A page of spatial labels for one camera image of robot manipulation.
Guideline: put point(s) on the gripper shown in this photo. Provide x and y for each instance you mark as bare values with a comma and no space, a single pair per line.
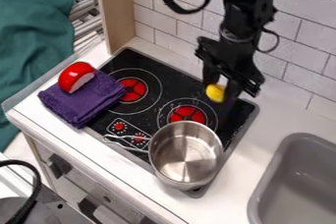
232,56

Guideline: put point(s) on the yellow toy knife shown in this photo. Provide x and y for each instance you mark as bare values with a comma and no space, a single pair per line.
214,93

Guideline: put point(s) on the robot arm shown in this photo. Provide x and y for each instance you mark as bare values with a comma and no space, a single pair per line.
245,2

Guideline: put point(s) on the toy stove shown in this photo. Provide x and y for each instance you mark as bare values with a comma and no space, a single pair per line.
175,80

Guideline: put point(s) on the silver pot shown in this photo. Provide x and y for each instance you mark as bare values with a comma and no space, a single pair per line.
186,156

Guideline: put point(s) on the toy sink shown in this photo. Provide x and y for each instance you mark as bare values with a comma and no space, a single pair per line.
297,185

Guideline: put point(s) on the purple cloth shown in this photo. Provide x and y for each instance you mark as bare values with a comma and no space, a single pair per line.
83,103

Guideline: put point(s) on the red and white toy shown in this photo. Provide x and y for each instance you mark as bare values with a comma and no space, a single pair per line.
74,75

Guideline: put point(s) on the green cloth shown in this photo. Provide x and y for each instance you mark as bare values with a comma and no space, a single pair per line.
30,38

